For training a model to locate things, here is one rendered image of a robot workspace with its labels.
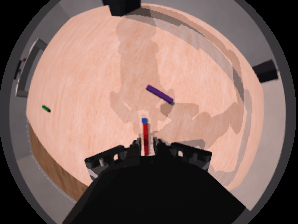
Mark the purple rod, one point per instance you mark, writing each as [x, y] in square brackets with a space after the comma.
[159, 94]

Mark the dark red rod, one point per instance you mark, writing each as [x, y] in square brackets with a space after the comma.
[146, 139]

